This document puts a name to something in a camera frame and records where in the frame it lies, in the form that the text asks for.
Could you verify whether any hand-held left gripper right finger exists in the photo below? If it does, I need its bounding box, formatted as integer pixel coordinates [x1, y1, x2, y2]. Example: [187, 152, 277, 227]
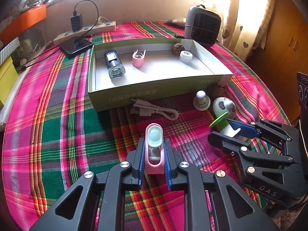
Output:
[163, 138, 281, 231]

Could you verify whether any grey space heater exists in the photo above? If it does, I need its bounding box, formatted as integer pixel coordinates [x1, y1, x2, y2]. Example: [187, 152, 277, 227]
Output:
[184, 5, 222, 48]

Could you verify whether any black flashlight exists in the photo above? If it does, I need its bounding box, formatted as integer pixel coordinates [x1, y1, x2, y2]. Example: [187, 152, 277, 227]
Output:
[104, 50, 126, 79]

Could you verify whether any green and white spool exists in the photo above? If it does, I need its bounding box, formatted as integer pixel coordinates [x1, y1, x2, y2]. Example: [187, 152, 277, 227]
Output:
[209, 112, 241, 137]

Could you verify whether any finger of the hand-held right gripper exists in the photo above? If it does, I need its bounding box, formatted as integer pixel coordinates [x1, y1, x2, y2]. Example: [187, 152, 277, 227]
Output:
[227, 118, 301, 164]
[207, 131, 302, 201]

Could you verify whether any white board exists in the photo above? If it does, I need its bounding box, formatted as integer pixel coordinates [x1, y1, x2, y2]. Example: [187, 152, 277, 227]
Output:
[0, 72, 32, 128]

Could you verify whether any black smartphone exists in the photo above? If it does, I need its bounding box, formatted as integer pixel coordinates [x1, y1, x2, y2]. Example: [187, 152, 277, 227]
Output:
[60, 37, 94, 58]

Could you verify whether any white panda ball toy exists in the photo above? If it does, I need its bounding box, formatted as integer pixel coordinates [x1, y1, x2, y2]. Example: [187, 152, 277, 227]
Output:
[212, 97, 236, 119]

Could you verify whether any thin black cable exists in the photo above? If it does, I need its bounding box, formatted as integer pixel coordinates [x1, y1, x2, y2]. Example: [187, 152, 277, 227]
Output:
[18, 46, 60, 71]

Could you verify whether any orange box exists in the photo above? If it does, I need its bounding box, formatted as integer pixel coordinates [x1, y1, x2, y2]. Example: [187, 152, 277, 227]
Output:
[0, 5, 47, 42]

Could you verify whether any plaid tablecloth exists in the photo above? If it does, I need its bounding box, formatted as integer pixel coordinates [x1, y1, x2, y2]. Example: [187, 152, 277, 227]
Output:
[2, 21, 291, 231]

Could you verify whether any green cardboard box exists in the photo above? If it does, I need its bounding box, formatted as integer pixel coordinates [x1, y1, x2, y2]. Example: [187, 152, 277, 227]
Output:
[88, 38, 233, 112]

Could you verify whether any black charging cable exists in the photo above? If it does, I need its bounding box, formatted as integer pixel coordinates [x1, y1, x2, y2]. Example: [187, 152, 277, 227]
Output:
[73, 0, 100, 39]

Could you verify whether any yellow box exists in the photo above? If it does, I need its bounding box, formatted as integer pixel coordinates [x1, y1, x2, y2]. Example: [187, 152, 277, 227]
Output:
[0, 58, 20, 109]

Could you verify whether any wooden cabinet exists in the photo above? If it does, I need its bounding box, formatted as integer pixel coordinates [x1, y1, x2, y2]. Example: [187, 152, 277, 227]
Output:
[248, 0, 308, 126]

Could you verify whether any pink clip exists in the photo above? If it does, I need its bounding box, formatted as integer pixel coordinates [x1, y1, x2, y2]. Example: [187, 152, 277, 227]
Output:
[132, 49, 147, 68]

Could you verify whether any brown walnut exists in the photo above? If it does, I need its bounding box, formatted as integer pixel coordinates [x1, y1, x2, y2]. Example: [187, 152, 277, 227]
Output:
[171, 43, 186, 54]
[209, 85, 227, 98]

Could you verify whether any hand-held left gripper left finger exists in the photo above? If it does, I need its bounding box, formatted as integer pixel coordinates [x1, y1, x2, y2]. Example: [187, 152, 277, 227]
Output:
[29, 137, 146, 231]

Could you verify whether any grey usb cable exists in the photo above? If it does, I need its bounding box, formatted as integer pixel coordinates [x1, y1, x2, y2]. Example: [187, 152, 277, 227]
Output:
[129, 98, 180, 121]

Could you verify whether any grey striped box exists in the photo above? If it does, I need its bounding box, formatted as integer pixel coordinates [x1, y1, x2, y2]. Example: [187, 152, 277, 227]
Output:
[0, 37, 21, 65]

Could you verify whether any cream curtain with hearts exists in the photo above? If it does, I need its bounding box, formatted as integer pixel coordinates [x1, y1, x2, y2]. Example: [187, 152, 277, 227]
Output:
[217, 0, 275, 62]

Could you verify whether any white power strip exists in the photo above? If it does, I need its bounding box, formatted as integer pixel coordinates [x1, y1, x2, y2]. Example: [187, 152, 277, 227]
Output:
[53, 20, 117, 46]

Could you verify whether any clear plastic container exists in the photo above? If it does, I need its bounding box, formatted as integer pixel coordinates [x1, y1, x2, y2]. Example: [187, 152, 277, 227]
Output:
[18, 19, 47, 53]

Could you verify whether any small white knob figure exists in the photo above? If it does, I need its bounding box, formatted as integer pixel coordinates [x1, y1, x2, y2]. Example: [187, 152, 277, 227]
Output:
[194, 90, 212, 111]

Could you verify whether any small white round cap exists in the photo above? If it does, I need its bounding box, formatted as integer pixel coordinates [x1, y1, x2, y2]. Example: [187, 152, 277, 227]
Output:
[179, 50, 193, 64]

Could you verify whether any pink roller with clear lens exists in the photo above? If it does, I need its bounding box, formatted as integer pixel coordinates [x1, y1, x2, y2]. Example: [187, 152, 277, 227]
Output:
[144, 123, 166, 175]

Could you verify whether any grey pen tool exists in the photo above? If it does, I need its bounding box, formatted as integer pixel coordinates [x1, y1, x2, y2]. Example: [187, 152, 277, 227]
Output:
[166, 18, 187, 26]

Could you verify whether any black charger adapter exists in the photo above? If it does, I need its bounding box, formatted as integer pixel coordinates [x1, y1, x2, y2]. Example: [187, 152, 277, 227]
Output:
[70, 14, 84, 32]

